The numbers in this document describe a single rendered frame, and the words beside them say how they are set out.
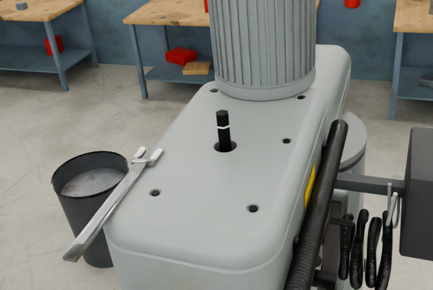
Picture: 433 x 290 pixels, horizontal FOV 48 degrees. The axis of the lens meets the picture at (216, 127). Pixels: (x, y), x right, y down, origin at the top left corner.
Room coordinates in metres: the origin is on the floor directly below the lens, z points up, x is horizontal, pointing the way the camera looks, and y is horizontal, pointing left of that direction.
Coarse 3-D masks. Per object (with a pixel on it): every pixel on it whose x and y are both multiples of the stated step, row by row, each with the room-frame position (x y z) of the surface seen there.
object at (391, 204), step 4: (388, 184) 0.80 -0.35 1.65; (388, 188) 0.80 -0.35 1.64; (388, 192) 0.80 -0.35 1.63; (388, 196) 0.80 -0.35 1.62; (392, 196) 0.77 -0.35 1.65; (396, 196) 0.76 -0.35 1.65; (388, 200) 0.80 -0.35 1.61; (392, 200) 0.77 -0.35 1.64; (396, 200) 0.86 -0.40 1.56; (400, 200) 0.85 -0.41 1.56; (388, 204) 0.80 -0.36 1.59; (392, 204) 0.77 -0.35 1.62; (388, 208) 0.81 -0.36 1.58; (392, 208) 0.77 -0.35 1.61; (388, 212) 0.81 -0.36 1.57; (392, 212) 0.77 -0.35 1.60; (396, 212) 0.85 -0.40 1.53; (388, 216) 0.78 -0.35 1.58; (392, 216) 0.85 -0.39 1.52; (396, 216) 0.84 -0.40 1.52; (388, 220) 0.78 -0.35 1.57; (396, 220) 0.84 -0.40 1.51; (388, 224) 0.78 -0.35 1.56; (392, 224) 0.82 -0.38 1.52; (396, 224) 0.83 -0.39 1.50; (392, 228) 0.82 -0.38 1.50
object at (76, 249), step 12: (156, 156) 0.63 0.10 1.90; (132, 168) 0.61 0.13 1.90; (144, 168) 0.61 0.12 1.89; (132, 180) 0.58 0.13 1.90; (120, 192) 0.55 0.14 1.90; (108, 204) 0.53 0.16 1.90; (96, 216) 0.50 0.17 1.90; (108, 216) 0.50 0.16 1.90; (84, 228) 0.48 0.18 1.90; (96, 228) 0.48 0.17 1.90; (84, 240) 0.46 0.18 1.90; (72, 252) 0.44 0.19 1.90
